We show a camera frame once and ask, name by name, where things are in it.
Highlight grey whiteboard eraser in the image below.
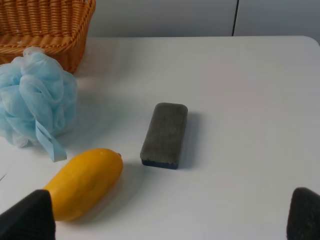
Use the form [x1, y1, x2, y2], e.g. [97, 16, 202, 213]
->
[140, 102, 188, 170]

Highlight orange wicker basket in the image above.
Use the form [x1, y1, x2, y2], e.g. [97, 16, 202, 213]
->
[0, 0, 96, 74]

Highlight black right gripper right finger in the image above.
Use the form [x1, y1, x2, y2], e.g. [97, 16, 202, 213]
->
[286, 187, 320, 240]

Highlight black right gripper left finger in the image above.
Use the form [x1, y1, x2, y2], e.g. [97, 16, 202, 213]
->
[0, 189, 56, 240]

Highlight blue mesh bath loofah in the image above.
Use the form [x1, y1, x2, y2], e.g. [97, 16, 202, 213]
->
[0, 47, 78, 162]

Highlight yellow mango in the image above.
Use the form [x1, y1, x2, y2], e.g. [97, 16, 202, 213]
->
[44, 148, 124, 222]

